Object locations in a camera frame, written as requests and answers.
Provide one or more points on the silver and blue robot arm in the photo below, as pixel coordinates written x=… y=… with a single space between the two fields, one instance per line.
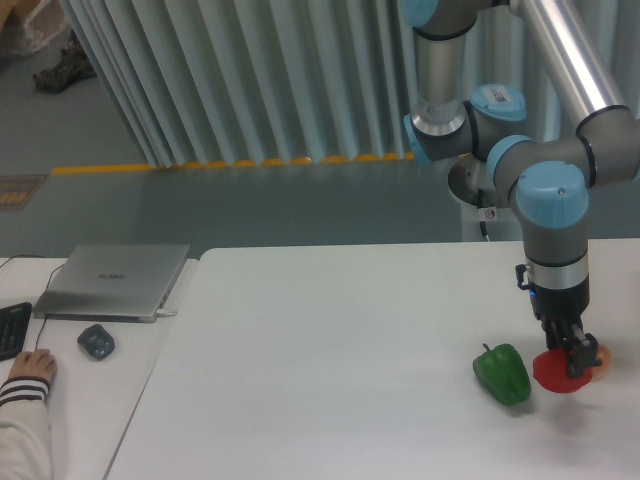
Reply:
x=546 y=185

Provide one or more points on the white sleeved forearm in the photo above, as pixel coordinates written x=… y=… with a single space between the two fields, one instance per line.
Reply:
x=25 y=429

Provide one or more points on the black keyboard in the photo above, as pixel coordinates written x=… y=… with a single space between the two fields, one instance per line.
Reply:
x=14 y=324

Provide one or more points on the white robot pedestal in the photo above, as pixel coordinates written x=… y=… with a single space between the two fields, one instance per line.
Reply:
x=484 y=215

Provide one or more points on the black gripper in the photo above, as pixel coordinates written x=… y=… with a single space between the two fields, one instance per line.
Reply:
x=566 y=305

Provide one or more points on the person's hand on mouse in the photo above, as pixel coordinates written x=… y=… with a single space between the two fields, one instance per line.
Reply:
x=40 y=363

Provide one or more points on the white side desk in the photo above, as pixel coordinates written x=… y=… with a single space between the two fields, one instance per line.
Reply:
x=92 y=402

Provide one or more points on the dark grey small tray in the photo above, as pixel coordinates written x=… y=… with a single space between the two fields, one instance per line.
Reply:
x=96 y=342

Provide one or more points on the silver closed laptop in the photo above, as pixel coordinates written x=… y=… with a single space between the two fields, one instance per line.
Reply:
x=111 y=282

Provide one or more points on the camouflage bundle on floor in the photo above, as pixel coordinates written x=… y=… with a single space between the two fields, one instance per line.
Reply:
x=74 y=66

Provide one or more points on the green bell pepper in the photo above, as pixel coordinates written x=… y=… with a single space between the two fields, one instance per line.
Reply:
x=501 y=372

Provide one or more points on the white folding partition screen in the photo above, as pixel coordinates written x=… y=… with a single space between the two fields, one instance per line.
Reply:
x=231 y=82

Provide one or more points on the brown egg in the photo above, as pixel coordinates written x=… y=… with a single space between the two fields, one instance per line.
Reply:
x=603 y=363

